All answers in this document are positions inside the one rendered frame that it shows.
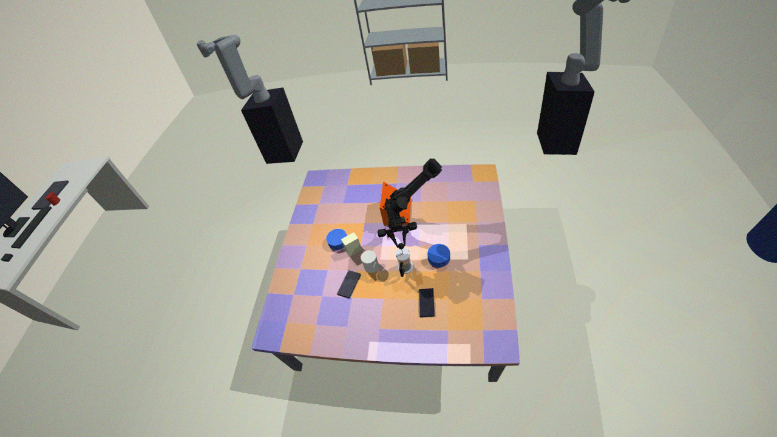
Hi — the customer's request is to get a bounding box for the blue short cylinder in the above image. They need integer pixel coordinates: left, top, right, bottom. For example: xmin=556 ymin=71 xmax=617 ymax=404
xmin=427 ymin=244 xmax=450 ymax=268
xmin=326 ymin=229 xmax=347 ymax=250

